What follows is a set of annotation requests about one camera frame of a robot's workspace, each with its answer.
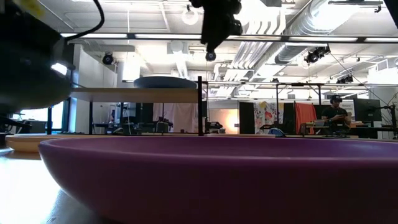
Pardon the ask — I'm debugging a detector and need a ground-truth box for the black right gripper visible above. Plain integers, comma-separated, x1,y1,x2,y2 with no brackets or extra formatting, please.
189,0,243,53

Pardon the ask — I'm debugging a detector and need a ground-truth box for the blue plate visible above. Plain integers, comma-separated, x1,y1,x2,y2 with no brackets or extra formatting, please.
133,75,198,90

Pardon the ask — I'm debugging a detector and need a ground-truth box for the purple plate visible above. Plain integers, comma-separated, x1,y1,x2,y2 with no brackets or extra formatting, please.
37,136,398,224

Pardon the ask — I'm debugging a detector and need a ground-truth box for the pale peach plate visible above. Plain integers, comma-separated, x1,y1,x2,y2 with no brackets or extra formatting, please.
5,133,125,154

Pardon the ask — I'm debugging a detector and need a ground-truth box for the wooden shelf with black legs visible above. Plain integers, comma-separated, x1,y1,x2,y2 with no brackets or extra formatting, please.
46,76,205,137

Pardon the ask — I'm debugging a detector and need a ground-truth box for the white round ceiling fixture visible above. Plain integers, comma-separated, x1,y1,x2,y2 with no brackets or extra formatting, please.
182,8,200,26

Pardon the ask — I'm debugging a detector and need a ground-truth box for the black standing panel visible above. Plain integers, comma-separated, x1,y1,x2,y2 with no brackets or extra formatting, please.
238,101,255,135

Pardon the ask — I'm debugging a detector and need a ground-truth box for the white curtain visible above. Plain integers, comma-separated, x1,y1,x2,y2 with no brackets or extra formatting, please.
152,103,200,134

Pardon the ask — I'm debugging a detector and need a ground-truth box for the floral hanging cloth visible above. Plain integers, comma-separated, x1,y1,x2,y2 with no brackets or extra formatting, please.
254,101,283,134

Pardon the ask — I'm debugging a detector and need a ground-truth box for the blue rounded object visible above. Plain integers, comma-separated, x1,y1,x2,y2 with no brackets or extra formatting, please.
267,127,286,138

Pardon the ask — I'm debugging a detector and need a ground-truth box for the orange hanging cloth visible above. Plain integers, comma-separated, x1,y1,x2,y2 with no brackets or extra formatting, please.
294,102,318,134

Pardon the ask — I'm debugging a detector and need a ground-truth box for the person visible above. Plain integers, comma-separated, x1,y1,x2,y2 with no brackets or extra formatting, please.
322,95,352,127

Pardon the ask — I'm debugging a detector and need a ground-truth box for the black computer monitor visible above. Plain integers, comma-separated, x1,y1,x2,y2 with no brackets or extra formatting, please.
353,98,382,123

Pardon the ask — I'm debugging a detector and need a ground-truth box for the large window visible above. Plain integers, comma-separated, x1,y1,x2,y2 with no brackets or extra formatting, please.
12,99,72,131

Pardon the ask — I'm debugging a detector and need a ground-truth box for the dark background desk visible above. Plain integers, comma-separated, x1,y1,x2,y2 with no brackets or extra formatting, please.
285,123,398,140

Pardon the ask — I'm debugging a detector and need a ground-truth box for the silver ventilation duct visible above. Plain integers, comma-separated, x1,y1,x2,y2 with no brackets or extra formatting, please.
275,0,358,65

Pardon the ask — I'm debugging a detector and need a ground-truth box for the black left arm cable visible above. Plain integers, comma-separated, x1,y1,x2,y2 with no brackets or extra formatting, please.
66,0,105,41

